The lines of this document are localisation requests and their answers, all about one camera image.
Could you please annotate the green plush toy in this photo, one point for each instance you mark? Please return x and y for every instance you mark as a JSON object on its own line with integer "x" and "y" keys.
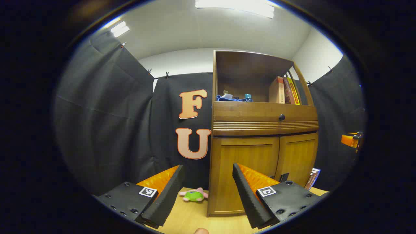
{"x": 194, "y": 195}

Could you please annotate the large ceiling light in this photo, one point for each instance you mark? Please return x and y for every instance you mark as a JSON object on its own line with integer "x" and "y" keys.
{"x": 237, "y": 6}

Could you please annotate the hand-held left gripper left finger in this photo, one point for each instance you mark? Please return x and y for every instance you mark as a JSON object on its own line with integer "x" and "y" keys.
{"x": 169, "y": 195}

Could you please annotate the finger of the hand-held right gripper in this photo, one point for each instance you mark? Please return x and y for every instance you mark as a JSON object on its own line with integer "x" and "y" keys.
{"x": 348, "y": 139}

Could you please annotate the wooden double-door shoe cabinet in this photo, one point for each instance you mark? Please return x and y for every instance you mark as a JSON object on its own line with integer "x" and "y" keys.
{"x": 247, "y": 71}

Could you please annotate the small ceiling light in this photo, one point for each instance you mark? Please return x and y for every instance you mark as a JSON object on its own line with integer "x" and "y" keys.
{"x": 119, "y": 29}

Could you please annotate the beige book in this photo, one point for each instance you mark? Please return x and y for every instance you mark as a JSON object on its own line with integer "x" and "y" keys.
{"x": 276, "y": 91}

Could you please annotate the wooden cabinet drawer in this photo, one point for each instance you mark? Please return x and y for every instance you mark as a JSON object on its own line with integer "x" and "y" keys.
{"x": 247, "y": 113}

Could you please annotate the dark red book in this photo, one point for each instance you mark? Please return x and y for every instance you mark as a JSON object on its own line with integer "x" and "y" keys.
{"x": 287, "y": 92}

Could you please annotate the yellow book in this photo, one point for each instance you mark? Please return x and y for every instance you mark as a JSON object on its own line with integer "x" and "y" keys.
{"x": 293, "y": 92}

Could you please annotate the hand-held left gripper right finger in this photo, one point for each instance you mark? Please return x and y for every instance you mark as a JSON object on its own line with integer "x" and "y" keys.
{"x": 247, "y": 198}

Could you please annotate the brown book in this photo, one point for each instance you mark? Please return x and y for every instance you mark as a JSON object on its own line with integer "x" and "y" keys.
{"x": 312, "y": 178}

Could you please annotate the black drawer knob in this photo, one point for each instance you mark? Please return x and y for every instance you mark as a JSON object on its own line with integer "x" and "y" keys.
{"x": 281, "y": 117}

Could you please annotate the wooden cabinet door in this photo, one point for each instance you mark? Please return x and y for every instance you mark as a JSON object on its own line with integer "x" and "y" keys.
{"x": 299, "y": 156}
{"x": 227, "y": 169}

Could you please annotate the small teal bottle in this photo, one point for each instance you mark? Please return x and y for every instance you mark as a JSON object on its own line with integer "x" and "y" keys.
{"x": 248, "y": 97}

